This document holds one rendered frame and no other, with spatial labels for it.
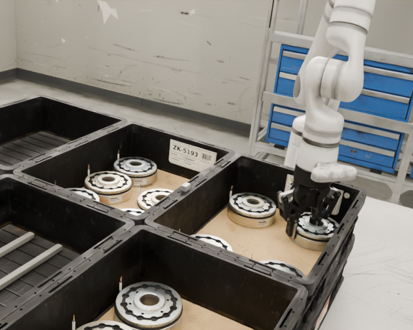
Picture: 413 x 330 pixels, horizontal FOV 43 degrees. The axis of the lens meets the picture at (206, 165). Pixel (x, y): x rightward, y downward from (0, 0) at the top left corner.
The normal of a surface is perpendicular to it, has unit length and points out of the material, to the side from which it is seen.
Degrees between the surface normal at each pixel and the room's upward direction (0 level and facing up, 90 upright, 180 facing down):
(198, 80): 90
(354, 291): 0
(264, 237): 0
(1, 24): 90
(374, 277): 0
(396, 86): 90
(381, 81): 90
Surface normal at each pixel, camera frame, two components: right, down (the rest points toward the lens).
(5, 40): 0.91, 0.26
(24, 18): -0.40, 0.33
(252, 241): 0.11, -0.91
